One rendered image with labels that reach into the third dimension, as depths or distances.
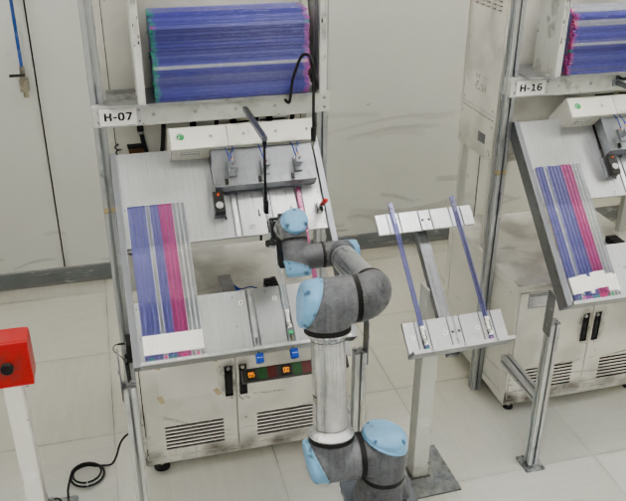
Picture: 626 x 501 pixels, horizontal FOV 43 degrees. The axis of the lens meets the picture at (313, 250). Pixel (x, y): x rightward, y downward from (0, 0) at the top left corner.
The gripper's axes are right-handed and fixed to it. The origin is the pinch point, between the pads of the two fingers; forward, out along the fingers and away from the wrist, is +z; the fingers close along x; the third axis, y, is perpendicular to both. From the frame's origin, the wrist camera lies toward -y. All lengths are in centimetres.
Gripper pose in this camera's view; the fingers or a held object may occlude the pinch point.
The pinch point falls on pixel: (275, 247)
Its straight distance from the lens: 256.6
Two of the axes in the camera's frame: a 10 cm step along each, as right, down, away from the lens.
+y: -1.4, -9.8, 1.3
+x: -9.7, 1.1, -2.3
